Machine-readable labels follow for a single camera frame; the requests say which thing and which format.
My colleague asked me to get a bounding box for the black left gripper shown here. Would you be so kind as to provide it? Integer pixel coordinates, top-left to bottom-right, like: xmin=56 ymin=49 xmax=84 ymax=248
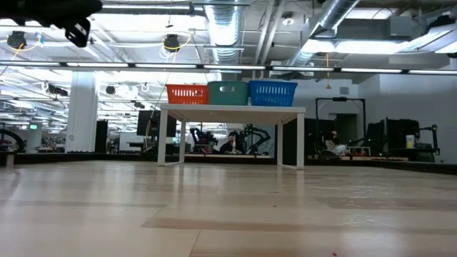
xmin=0 ymin=0 xmax=104 ymax=48

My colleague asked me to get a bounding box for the orange plastic basket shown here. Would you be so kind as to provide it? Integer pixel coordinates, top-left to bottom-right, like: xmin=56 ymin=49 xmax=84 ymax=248
xmin=166 ymin=84 xmax=210 ymax=106

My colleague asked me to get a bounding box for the teal plastic bin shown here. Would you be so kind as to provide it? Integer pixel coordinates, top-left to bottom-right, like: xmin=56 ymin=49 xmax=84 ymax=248
xmin=207 ymin=81 xmax=250 ymax=106

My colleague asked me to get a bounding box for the blue plastic basket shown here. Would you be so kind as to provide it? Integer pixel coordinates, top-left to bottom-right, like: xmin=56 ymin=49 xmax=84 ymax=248
xmin=248 ymin=80 xmax=298 ymax=107

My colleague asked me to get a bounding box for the black ceiling device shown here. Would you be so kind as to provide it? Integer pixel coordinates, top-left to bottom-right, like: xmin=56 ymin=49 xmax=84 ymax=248
xmin=163 ymin=34 xmax=181 ymax=54
xmin=6 ymin=31 xmax=28 ymax=50

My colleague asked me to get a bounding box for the white building pillar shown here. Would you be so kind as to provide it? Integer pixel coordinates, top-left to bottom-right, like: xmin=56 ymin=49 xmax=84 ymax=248
xmin=65 ymin=71 xmax=100 ymax=154

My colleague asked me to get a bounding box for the black overhead light bar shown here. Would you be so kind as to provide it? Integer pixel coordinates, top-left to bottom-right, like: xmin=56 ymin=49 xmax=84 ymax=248
xmin=0 ymin=59 xmax=457 ymax=76

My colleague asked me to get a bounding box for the black cabinet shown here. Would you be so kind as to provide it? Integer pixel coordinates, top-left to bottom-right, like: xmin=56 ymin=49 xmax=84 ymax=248
xmin=95 ymin=119 xmax=109 ymax=151

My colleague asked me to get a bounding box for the black background monitor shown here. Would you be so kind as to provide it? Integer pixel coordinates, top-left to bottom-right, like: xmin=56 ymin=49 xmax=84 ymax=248
xmin=136 ymin=109 xmax=178 ymax=138

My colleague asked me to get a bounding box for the white perforated metal shelf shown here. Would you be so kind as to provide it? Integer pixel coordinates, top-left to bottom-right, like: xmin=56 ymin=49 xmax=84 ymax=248
xmin=157 ymin=104 xmax=306 ymax=171

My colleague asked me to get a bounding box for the person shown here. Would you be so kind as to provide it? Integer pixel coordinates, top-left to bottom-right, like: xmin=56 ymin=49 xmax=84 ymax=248
xmin=219 ymin=131 xmax=244 ymax=155
xmin=319 ymin=130 xmax=349 ymax=158

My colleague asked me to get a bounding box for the background robot station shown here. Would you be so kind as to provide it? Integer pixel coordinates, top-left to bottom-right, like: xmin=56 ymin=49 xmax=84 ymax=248
xmin=366 ymin=117 xmax=441 ymax=162

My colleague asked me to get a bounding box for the black curved hose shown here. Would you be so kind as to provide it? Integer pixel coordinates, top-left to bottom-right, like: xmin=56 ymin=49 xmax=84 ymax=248
xmin=0 ymin=128 xmax=29 ymax=153

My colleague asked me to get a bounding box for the silver spiral duct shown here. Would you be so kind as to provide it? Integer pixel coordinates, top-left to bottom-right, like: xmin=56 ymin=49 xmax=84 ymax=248
xmin=288 ymin=0 xmax=361 ymax=69
xmin=204 ymin=0 xmax=245 ymax=81

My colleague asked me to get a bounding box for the black stand frame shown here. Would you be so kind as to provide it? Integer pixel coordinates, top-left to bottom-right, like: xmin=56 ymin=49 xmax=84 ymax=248
xmin=315 ymin=96 xmax=367 ymax=156

